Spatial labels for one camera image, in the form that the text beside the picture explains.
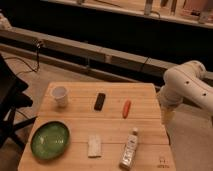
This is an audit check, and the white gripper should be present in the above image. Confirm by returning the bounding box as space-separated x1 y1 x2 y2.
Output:
161 106 174 125

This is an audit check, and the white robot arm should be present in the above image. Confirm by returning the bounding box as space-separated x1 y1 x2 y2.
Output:
157 60 213 125

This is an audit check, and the white sponge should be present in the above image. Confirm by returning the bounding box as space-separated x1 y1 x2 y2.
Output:
88 134 102 158

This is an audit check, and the clear plastic bottle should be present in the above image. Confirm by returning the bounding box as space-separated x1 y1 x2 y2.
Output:
119 127 138 171

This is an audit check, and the black rectangular box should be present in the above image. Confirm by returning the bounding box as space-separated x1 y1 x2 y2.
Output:
94 93 106 111

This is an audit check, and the white paper cup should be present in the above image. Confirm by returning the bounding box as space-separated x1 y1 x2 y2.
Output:
51 86 68 107

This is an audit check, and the green round plate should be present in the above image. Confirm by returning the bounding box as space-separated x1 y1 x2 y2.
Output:
30 121 70 160

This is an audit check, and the black office chair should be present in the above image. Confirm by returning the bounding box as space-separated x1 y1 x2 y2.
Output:
0 54 35 149

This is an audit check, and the black floor cable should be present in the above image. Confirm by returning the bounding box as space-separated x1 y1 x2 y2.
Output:
2 40 44 76

